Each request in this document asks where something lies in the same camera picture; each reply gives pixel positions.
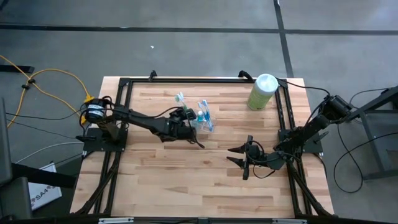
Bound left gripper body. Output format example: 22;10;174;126
163;119;205;149

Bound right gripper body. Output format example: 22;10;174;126
242;135;264;181

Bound blue white toothbrush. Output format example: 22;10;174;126
197;101;211;130
203;102;215;131
201;99;213;131

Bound clear acrylic organizer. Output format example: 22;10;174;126
187;105;216;133

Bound green disinfecting wipes canister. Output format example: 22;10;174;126
247;73;279;111

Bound black metal stand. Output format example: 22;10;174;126
343;85;398;181

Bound black leg bar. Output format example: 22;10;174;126
11;162;77;189

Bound white printed cardboard box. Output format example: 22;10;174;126
27;161;63;211

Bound black stand foot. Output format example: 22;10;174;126
0;64;35;74

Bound grey equipment case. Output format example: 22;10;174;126
0;96;34;221

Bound black metal table frame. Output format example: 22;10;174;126
70;70;335;218

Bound silver edge bracket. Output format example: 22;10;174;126
272;218;308;224
98;217;134;224

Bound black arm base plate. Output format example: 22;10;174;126
278;127;330;154
83;129;129;153

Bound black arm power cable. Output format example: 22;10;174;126
282;80;332;96

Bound yellow extension cable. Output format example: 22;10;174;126
0;54;96;129

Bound white floor cable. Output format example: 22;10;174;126
15;141;85;164

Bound black floor cable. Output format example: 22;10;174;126
5;111;65;121
333;88;398;194

